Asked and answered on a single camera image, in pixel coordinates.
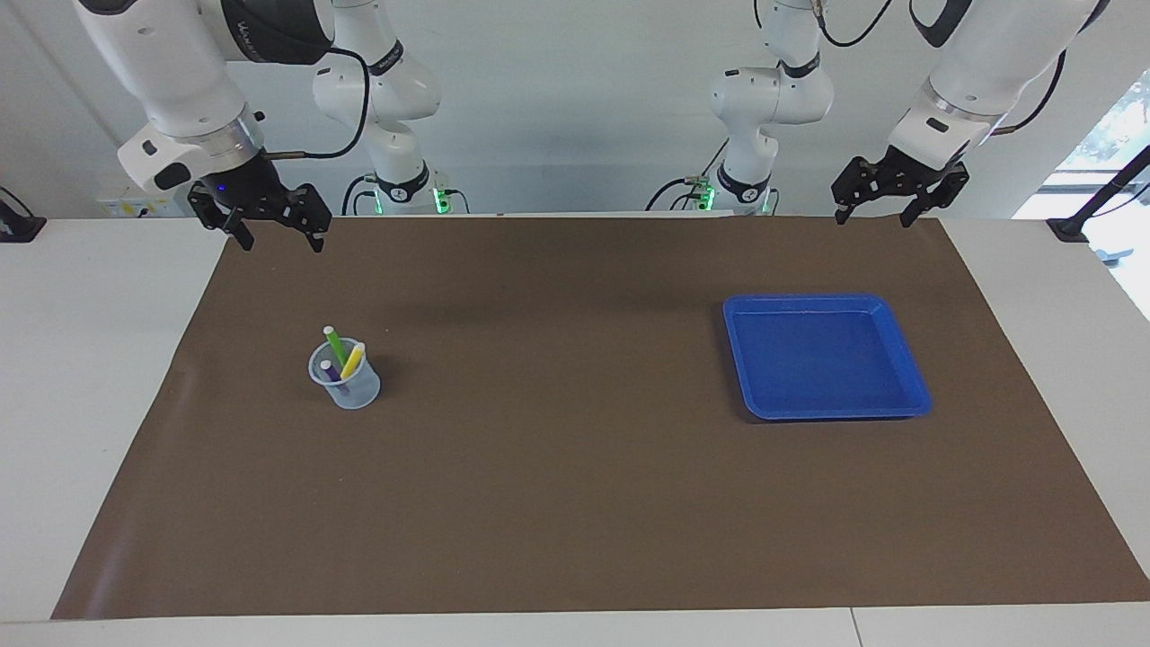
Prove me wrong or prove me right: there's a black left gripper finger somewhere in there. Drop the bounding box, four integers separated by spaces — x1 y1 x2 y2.
900 164 971 227
831 157 877 224

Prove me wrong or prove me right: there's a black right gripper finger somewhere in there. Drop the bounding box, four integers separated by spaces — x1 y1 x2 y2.
187 182 255 251
286 184 332 253

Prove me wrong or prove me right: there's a black clamp stand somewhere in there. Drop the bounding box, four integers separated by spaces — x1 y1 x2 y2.
1047 144 1150 244

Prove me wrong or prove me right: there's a blue plastic tray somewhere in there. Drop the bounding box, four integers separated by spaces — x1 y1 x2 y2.
722 294 933 421

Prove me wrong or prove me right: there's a clear plastic cup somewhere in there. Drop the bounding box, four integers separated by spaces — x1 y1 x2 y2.
308 338 382 411

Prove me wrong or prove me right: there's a bright window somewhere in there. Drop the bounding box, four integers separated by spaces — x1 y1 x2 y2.
1013 72 1150 320

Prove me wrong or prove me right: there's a brown table mat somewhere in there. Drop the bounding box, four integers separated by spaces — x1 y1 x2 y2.
51 214 1150 621

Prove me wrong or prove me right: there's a black right arm base cable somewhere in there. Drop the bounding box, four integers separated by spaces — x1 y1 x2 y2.
341 173 470 217

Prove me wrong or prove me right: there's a black arm base cable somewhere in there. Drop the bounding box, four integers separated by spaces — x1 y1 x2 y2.
645 135 730 213
341 173 470 217

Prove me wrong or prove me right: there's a white wall socket box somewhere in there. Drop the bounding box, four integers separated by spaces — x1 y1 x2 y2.
94 173 136 218

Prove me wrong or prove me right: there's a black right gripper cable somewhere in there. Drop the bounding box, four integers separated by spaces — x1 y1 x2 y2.
261 47 372 163

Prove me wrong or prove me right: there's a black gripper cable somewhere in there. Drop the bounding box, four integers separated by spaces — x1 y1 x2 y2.
261 47 372 163
813 0 1068 137

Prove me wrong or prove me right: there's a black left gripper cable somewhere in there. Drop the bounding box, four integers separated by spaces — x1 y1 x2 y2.
813 0 1068 137

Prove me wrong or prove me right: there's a black left arm base cable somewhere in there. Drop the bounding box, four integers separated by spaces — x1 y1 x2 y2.
645 135 730 213

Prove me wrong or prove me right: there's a black desk mount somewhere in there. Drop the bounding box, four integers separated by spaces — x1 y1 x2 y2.
0 187 48 244

